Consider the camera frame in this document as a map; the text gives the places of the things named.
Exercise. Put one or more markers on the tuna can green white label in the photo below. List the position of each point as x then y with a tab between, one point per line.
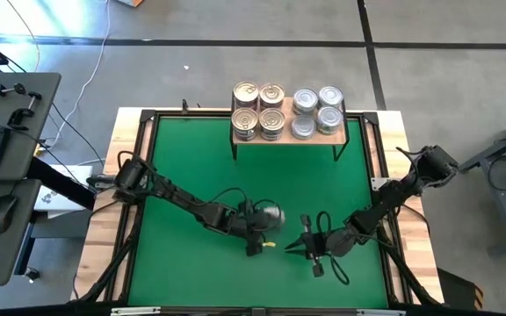
305	101
328	132
331	96
303	127
275	214
329	119

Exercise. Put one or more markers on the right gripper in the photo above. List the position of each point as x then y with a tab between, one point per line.
332	243

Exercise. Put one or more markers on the dark grey desk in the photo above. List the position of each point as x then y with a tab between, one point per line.
24	149

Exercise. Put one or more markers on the small black edge clamp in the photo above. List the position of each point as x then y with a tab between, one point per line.
185	107

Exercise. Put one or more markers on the black metal table frame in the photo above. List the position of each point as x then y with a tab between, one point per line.
200	114

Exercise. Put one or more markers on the silver mounting plate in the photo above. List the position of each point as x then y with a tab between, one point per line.
377	183

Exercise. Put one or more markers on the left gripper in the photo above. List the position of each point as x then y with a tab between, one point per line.
248	226

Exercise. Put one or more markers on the silver metal bracket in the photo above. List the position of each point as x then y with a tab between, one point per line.
134	311
380	313

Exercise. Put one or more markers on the orange floor item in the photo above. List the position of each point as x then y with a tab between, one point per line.
132	2

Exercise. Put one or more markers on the small yellow tag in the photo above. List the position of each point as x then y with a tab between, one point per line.
269	244

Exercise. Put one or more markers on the black computer mouse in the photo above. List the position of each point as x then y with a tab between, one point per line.
2	213

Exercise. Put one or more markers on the white cardboard box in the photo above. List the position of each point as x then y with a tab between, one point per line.
55	199

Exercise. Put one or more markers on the black diagonal support beam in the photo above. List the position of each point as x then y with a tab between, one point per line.
59	184

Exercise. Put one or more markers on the wooden shelf black metal legs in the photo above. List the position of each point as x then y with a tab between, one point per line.
330	139

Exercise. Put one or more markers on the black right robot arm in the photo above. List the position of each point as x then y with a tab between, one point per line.
385	202

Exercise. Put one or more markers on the black box hazard stripes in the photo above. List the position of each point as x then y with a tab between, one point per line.
455	289

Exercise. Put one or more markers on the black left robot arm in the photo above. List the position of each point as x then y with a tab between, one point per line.
182	202

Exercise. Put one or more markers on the salmon can blue red label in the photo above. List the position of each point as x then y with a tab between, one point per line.
272	93
246	93
272	123
245	138
245	120
272	138

